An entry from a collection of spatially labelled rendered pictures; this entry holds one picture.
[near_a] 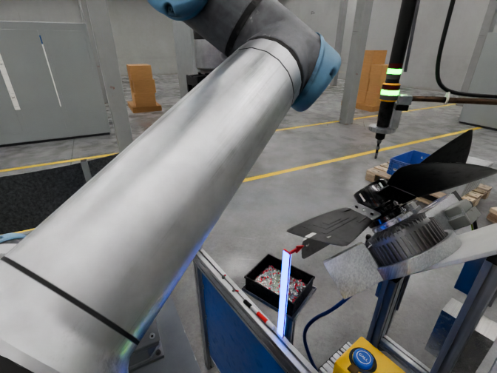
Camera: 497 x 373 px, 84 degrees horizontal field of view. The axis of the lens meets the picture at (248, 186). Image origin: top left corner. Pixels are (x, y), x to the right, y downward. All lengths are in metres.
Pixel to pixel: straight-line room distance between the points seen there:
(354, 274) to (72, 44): 6.13
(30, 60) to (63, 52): 0.55
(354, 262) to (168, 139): 0.90
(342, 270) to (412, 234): 0.24
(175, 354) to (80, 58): 6.05
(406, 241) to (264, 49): 0.81
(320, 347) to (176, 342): 1.34
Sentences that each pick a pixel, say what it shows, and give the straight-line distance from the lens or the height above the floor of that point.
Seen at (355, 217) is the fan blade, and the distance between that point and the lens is 0.93.
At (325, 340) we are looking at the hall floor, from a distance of 2.07.
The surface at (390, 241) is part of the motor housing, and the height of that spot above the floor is 1.13.
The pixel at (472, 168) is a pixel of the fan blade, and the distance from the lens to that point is 0.83.
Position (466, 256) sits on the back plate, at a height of 1.19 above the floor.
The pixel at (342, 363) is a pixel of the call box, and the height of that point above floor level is 1.07.
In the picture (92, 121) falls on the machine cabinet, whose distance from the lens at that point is 6.62.
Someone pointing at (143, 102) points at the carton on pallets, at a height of 0.27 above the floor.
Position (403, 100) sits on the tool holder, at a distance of 0.86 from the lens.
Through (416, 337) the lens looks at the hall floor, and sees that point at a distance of 2.29.
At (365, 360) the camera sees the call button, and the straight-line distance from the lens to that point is 0.72.
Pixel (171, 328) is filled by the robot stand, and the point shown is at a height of 1.00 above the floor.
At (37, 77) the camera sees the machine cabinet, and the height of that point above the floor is 1.18.
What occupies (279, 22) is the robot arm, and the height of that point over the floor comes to 1.68.
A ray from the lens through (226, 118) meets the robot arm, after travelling 0.19.
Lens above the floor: 1.66
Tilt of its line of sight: 27 degrees down
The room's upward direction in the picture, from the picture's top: straight up
